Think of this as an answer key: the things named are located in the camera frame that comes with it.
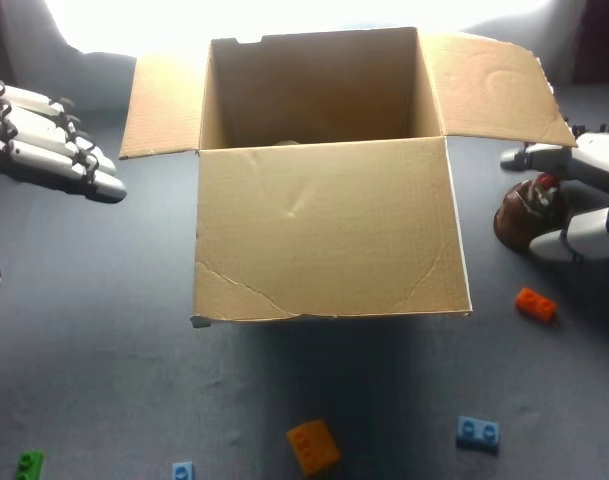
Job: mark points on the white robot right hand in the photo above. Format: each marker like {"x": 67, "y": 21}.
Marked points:
{"x": 599, "y": 160}

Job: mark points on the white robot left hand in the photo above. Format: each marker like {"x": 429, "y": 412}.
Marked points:
{"x": 49, "y": 145}

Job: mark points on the chocolate strawberry toy cake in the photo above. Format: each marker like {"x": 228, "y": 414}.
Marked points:
{"x": 519, "y": 215}

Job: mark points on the brown cardboard box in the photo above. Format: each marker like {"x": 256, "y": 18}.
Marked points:
{"x": 324, "y": 225}

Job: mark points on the small orange toy block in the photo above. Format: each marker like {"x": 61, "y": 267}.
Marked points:
{"x": 536, "y": 303}

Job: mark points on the grey table cloth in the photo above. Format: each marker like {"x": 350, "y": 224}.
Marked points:
{"x": 109, "y": 375}

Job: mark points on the blue toy building block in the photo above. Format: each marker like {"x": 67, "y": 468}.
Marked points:
{"x": 478, "y": 435}
{"x": 184, "y": 471}

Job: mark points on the green toy building block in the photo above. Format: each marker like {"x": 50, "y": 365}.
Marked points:
{"x": 30, "y": 465}

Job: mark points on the large orange-yellow toy block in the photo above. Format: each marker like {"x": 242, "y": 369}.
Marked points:
{"x": 313, "y": 445}

